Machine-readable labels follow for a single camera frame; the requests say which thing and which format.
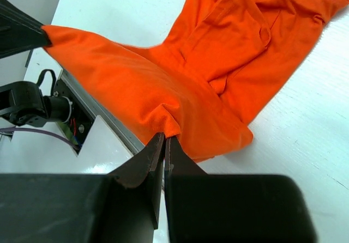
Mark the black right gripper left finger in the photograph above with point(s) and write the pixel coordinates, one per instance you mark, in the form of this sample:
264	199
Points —
121	206

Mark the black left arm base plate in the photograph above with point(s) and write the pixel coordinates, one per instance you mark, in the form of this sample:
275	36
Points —
77	128

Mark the orange t shirt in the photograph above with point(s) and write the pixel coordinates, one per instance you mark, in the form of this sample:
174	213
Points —
221	63

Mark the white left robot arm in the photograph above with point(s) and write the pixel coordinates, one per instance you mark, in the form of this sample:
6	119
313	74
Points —
24	102

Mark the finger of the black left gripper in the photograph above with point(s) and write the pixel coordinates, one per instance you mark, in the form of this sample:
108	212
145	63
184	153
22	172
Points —
19	31

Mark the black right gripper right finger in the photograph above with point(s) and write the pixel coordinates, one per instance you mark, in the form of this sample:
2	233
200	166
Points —
204	207

